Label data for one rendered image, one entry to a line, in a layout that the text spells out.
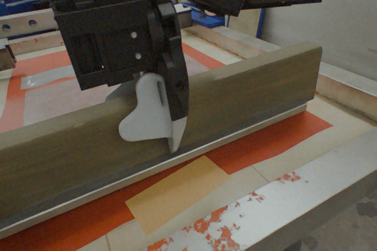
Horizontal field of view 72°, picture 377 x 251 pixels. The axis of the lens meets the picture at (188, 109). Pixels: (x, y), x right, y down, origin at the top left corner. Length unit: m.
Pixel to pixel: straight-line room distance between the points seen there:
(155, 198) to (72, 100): 0.28
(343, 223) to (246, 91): 1.27
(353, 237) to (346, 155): 1.21
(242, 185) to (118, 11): 0.20
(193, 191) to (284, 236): 0.10
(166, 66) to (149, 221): 0.15
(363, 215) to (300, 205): 1.35
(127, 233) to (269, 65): 0.22
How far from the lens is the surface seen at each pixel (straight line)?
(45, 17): 0.91
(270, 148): 0.33
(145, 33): 0.20
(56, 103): 0.52
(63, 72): 0.63
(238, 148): 0.33
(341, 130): 0.38
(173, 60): 0.20
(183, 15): 0.73
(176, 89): 0.20
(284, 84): 0.33
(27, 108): 0.53
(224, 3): 0.24
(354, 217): 1.56
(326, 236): 1.45
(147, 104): 0.22
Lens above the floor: 1.17
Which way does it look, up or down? 33 degrees down
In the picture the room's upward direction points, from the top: 6 degrees counter-clockwise
